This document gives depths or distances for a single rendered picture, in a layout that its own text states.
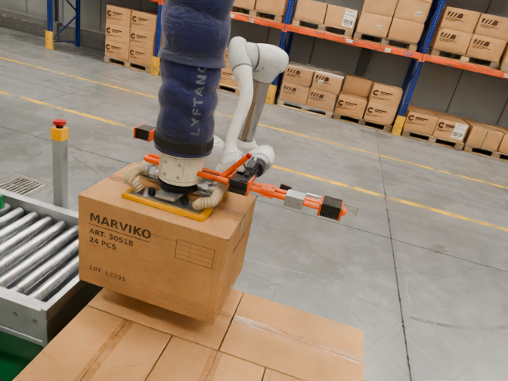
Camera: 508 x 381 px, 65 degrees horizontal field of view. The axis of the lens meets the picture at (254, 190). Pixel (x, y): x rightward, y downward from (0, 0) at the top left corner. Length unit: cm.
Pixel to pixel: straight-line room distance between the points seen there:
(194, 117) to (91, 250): 68
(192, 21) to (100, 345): 122
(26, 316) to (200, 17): 133
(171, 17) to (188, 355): 123
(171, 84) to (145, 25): 826
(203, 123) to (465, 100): 905
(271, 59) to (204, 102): 74
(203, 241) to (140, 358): 52
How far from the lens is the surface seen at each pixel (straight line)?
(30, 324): 191
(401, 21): 854
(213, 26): 137
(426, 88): 1001
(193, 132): 143
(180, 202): 154
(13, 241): 232
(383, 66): 986
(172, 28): 138
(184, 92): 140
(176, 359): 169
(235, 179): 150
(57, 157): 253
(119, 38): 999
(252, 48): 205
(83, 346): 173
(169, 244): 150
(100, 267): 173
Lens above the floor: 181
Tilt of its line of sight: 25 degrees down
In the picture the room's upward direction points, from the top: 12 degrees clockwise
